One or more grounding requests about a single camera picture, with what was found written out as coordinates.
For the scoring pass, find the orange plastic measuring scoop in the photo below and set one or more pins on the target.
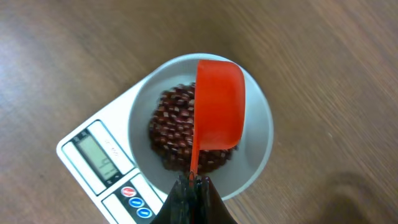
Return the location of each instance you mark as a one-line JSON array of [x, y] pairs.
[[219, 109]]

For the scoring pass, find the white round bowl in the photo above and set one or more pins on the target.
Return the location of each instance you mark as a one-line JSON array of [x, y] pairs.
[[247, 162]]

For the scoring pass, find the red beans in bowl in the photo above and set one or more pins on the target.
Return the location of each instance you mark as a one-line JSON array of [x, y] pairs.
[[171, 127]]

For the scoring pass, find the white digital kitchen scale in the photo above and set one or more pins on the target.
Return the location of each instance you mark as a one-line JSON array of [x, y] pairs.
[[111, 171]]

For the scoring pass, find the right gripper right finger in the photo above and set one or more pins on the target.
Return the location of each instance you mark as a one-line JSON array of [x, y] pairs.
[[210, 207]]

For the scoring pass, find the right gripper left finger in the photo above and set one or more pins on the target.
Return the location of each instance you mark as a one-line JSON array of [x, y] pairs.
[[179, 205]]

